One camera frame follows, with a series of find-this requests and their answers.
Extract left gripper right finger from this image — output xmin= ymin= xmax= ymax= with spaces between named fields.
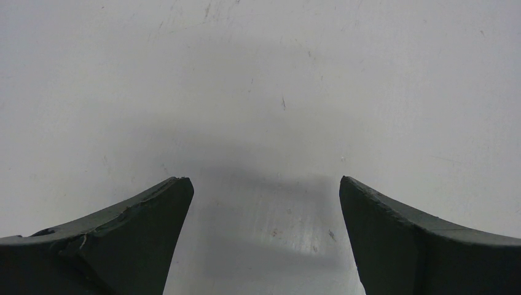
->
xmin=339 ymin=176 xmax=520 ymax=294

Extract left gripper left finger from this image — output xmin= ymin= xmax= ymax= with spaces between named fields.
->
xmin=1 ymin=177 xmax=194 ymax=294

